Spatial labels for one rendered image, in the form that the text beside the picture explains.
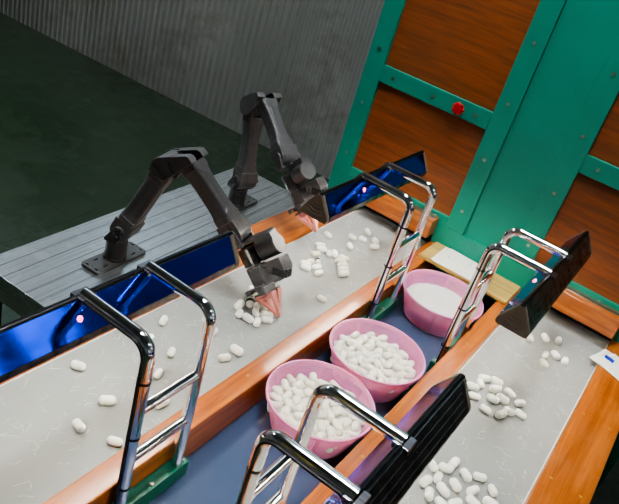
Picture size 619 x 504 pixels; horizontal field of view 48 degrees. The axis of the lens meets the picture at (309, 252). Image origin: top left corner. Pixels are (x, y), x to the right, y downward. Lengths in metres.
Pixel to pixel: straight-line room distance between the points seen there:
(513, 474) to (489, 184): 1.03
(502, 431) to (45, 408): 1.08
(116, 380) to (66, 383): 0.11
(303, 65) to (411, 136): 2.22
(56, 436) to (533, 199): 1.61
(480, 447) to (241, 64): 3.61
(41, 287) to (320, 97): 2.96
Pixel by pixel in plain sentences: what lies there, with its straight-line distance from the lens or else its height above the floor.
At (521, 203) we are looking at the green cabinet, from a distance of 2.39.
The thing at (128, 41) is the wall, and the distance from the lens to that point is 5.54.
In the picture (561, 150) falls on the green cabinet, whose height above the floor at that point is 1.25.
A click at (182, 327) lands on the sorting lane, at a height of 0.74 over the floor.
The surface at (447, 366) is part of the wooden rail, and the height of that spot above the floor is 0.77.
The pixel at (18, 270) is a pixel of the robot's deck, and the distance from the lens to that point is 2.04.
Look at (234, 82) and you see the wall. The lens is 4.95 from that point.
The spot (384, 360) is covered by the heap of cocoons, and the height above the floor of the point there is 0.73.
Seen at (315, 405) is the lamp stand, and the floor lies 1.07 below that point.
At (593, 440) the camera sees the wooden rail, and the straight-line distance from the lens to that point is 1.96.
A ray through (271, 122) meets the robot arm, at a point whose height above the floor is 1.06.
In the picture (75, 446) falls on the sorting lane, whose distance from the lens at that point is 1.48.
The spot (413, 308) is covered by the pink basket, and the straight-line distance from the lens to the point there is 2.16.
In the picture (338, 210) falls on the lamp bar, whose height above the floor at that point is 1.06.
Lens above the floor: 1.84
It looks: 29 degrees down
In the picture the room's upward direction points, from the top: 17 degrees clockwise
